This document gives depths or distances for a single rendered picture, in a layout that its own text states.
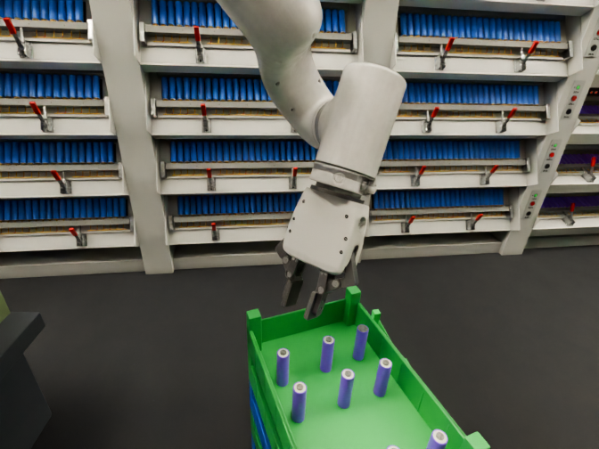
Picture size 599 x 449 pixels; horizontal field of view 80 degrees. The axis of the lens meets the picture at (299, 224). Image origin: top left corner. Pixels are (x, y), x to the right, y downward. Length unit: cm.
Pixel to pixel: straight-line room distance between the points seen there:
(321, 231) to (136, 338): 81
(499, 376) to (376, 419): 64
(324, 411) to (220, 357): 54
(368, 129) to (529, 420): 85
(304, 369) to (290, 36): 47
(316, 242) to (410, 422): 28
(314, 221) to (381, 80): 19
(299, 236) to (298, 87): 20
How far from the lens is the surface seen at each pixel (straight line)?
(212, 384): 101
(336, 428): 56
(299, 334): 66
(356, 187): 45
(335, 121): 47
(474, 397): 109
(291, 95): 52
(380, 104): 46
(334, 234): 46
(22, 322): 89
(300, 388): 51
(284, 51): 43
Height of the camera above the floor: 80
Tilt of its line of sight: 29 degrees down
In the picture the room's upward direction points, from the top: 3 degrees clockwise
